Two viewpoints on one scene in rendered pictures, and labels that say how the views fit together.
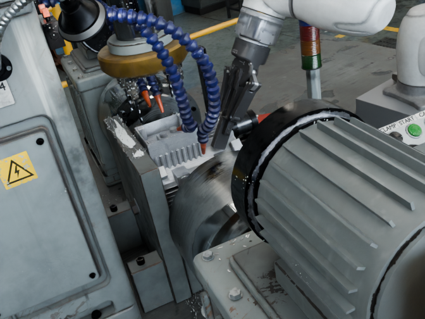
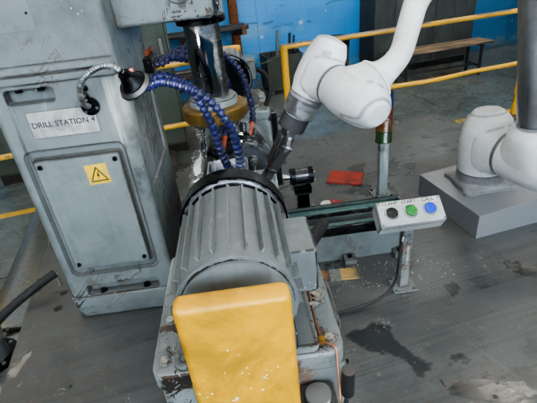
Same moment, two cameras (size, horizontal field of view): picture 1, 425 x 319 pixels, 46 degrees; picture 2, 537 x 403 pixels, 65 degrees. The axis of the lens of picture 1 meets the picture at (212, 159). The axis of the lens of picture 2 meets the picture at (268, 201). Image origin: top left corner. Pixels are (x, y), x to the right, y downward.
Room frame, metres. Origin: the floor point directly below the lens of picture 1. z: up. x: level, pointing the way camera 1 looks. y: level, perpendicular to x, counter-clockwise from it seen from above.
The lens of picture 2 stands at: (-0.08, -0.35, 1.66)
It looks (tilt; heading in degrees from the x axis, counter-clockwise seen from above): 30 degrees down; 17
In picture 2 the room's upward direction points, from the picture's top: 6 degrees counter-clockwise
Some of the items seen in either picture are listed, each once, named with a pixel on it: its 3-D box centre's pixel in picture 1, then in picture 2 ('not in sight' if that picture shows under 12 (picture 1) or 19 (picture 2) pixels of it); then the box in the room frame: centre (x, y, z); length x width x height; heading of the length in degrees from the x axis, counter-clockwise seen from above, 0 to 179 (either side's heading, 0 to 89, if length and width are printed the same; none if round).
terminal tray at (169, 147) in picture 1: (169, 141); (229, 177); (0.98, 0.09, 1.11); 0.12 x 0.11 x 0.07; 108
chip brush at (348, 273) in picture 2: not in sight; (324, 275); (0.92, -0.20, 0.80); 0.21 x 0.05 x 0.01; 104
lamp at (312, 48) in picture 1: (310, 45); (383, 123); (1.45, -0.36, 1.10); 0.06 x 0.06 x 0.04
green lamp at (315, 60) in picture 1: (311, 59); (383, 135); (1.45, -0.36, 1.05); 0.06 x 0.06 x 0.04
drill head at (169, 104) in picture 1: (145, 115); (239, 153); (1.30, 0.16, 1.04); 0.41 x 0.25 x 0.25; 19
